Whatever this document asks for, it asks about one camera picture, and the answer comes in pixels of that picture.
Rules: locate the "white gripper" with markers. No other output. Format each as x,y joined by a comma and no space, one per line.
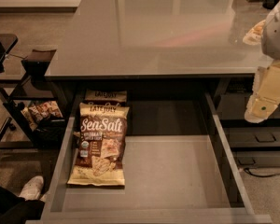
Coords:
277,34

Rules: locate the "brown Sea Salt chip bag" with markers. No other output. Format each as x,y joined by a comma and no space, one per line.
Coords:
101,146

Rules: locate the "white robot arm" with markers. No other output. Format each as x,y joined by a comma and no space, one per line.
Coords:
270,39

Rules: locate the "grey open drawer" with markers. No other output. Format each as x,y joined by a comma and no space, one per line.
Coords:
178,168

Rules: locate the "rear Late July chip bag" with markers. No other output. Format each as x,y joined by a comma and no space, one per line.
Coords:
117,98

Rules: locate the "dark lower cabinet drawers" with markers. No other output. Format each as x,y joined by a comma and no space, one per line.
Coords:
252,144

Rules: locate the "snack bags in basket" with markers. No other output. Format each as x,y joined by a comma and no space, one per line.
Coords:
39,111

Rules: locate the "black side shelf rack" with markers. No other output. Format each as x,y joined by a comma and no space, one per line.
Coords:
18,93

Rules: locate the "white shoe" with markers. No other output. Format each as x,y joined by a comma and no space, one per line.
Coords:
32,189

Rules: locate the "black trouser leg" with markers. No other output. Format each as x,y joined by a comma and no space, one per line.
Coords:
17,210

